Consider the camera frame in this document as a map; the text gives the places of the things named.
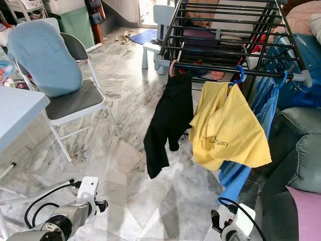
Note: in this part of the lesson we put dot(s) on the blue floor mat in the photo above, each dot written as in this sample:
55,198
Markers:
143,36

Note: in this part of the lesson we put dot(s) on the grey leather sofa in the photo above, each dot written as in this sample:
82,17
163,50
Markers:
296,130

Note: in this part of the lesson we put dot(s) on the white folding chair grey seat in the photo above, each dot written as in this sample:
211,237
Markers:
75,100

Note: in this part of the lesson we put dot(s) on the blue garment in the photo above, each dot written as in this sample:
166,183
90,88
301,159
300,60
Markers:
230,181

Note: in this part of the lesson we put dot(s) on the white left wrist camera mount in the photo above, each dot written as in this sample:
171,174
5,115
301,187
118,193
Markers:
88,189

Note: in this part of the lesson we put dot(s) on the blue storage crate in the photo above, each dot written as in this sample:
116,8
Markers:
301,60

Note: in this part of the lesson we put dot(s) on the white child chair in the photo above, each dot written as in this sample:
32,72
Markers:
153,47

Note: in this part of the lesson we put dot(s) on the black garment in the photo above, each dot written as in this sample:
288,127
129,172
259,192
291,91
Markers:
168,115

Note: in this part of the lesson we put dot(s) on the light blue folding table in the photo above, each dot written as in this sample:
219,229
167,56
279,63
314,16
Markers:
15,113

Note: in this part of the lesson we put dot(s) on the black metal drying rack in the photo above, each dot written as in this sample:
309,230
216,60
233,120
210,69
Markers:
205,69

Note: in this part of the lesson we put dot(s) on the pink foam mat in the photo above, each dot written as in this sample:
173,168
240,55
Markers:
306,211

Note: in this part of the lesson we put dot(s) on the green laundry basket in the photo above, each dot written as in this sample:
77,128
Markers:
75,25

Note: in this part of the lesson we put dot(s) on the blue clothes hanger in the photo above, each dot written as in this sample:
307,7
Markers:
284,78
242,74

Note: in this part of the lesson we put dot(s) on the white shelf cart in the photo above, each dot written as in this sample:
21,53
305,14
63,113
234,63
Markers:
22,7

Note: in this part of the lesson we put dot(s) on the blue towel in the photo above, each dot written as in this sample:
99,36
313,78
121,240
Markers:
42,55

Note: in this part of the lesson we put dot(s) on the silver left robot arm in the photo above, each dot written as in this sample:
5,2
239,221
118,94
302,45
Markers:
52,226

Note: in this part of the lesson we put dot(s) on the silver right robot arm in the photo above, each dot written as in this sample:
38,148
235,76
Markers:
233,235

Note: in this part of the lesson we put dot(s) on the yellow printed t-shirt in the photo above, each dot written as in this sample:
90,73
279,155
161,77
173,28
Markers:
230,130

